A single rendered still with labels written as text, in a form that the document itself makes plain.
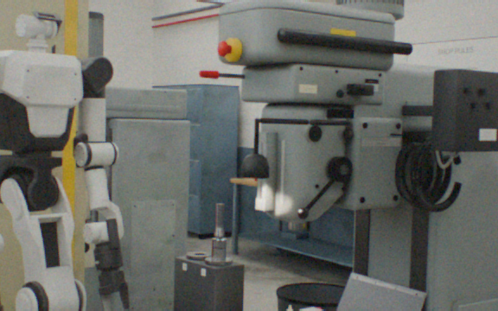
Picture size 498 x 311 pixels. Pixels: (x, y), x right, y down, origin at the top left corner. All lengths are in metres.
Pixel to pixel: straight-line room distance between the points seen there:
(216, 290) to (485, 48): 4.97
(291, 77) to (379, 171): 0.40
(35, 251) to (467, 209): 1.30
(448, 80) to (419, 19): 5.52
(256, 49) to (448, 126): 0.52
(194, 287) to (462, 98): 1.03
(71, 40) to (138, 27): 8.35
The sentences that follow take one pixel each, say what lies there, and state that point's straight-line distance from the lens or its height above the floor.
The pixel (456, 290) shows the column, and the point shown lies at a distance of 2.24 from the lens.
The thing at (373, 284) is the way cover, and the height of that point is 1.07.
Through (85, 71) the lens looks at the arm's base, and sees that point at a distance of 2.39.
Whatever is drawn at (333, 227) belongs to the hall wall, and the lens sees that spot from 8.23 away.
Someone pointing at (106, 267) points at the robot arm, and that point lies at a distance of 2.37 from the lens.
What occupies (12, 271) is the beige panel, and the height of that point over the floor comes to 0.86.
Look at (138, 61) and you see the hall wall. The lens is 11.80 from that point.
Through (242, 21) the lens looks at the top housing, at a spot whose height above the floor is 1.83.
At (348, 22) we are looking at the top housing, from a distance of 1.95.
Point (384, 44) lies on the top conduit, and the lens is 1.98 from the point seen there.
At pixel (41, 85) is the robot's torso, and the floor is 1.66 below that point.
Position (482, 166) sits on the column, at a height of 1.46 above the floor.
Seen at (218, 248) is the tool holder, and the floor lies 1.17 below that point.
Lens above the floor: 1.59
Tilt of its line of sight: 3 degrees down
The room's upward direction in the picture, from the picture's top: 2 degrees clockwise
